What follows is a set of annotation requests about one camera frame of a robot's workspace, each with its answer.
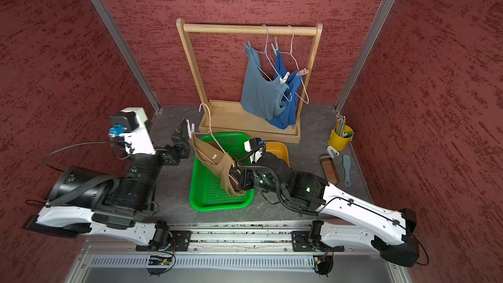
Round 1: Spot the pink wire hanger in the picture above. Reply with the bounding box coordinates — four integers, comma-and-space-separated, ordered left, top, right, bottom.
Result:
198, 103, 238, 186

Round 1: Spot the teal clothespin left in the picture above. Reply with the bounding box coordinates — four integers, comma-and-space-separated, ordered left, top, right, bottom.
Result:
244, 41, 252, 50

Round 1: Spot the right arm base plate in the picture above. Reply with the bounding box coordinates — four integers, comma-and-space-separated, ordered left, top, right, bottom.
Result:
290, 231, 345, 253

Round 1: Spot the grey-blue tank top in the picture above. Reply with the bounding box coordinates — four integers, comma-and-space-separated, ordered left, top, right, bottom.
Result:
240, 49, 287, 120

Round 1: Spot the brown tank top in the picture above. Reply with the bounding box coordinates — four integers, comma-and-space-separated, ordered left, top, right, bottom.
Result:
191, 136, 246, 197

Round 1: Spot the royal blue tank top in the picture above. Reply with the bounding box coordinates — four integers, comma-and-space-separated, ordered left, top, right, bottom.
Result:
267, 51, 303, 130

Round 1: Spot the teal clothespin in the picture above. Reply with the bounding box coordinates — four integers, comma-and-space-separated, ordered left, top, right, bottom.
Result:
244, 41, 252, 50
271, 38, 278, 55

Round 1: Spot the brown wooden brush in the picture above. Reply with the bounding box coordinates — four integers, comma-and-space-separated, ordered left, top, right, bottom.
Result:
319, 154, 340, 186

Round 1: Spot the grey-blue spatula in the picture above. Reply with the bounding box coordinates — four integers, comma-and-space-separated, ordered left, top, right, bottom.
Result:
343, 155, 352, 187

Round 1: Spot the pink clothespin right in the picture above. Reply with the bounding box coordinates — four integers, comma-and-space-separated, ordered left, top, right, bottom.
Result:
296, 68, 310, 76

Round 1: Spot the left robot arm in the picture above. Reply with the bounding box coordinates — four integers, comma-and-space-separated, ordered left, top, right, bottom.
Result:
22, 111, 192, 252

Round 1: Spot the teal clothespin middle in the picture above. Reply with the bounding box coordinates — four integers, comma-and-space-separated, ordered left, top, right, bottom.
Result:
271, 38, 278, 55

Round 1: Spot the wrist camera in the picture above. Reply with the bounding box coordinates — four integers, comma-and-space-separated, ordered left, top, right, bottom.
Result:
244, 138, 267, 164
109, 107, 156, 157

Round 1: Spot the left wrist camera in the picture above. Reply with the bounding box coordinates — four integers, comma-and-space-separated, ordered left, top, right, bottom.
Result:
109, 107, 156, 157

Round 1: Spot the blue wire hanger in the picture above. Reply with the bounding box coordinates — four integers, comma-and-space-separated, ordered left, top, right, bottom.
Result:
243, 24, 293, 102

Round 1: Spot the yellow plastic tray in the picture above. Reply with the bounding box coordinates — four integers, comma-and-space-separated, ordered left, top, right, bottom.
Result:
266, 141, 289, 165

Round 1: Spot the wooden clothes rack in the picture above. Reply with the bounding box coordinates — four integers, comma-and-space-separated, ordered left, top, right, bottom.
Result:
176, 18, 323, 144

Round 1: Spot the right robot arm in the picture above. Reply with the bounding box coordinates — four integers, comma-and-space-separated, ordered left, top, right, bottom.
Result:
230, 152, 422, 267

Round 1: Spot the yellow pencil cup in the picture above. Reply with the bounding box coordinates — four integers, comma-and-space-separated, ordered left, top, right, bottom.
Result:
328, 115, 355, 152

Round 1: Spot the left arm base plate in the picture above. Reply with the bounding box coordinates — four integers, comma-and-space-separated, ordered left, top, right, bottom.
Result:
136, 230, 192, 253

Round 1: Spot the green plastic basket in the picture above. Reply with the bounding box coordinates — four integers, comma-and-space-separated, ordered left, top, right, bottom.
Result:
189, 132, 255, 212

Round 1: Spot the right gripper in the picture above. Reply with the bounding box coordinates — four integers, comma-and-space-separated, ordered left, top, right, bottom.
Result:
231, 162, 289, 195

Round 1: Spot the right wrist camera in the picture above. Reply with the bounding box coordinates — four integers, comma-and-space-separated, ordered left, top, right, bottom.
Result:
244, 138, 267, 164

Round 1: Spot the white clothespin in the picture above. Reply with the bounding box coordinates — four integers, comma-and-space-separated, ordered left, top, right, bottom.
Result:
280, 72, 290, 85
185, 119, 195, 139

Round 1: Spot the white wire hanger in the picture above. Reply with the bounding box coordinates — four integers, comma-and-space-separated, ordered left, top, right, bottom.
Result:
278, 25, 310, 105

